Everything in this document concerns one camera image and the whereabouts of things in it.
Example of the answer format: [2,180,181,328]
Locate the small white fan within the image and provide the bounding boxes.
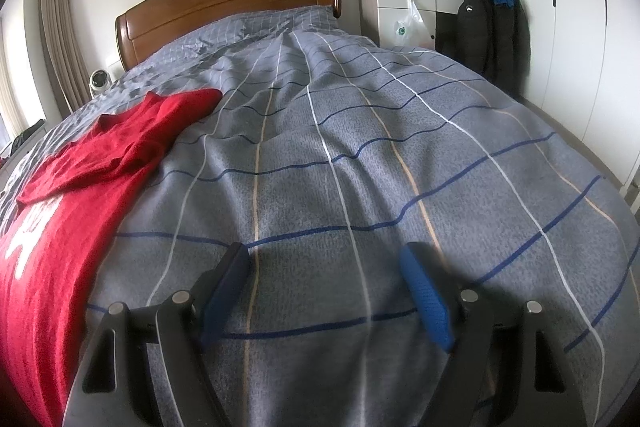
[89,70,114,98]

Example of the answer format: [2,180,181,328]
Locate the dark jacket with blue lining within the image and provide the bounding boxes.
[436,0,531,95]

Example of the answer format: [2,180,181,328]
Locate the bed with grey checked duvet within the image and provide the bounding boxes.
[0,4,640,427]

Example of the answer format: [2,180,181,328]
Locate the brown wooden headboard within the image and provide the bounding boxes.
[115,0,342,73]

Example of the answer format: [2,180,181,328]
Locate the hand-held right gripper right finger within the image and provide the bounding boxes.
[398,241,591,427]

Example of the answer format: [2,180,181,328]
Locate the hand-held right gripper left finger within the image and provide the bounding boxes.
[62,241,251,427]

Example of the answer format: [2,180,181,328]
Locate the white wardrobe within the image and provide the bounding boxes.
[467,0,640,208]

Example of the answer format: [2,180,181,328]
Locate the white plastic bag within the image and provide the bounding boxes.
[392,0,431,49]

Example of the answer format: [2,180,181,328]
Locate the white dresser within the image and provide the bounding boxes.
[356,0,468,53]

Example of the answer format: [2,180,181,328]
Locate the beige curtain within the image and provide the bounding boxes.
[39,0,91,113]

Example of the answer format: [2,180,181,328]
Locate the red knitted sweater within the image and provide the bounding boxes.
[0,88,223,427]

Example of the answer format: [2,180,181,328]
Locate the dark clothes pile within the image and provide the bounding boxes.
[0,120,46,158]

